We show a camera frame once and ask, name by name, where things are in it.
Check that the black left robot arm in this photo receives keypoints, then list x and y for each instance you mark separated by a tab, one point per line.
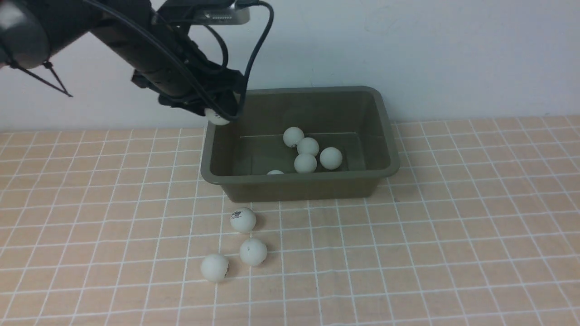
33	31

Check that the white ping-pong ball red logo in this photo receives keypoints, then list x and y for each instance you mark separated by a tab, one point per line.
215	118

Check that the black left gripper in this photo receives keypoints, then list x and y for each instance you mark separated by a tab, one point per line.
166	61

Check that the orange checkered tablecloth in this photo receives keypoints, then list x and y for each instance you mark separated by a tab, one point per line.
479	227

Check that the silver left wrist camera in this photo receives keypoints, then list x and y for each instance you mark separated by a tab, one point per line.
203	12

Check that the white ping-pong ball plain centre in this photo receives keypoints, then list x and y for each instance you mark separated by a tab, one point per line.
253	252

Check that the white ping-pong ball logo top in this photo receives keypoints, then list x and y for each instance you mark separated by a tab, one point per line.
243	220

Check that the olive green plastic bin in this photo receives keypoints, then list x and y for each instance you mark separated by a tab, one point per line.
238	156

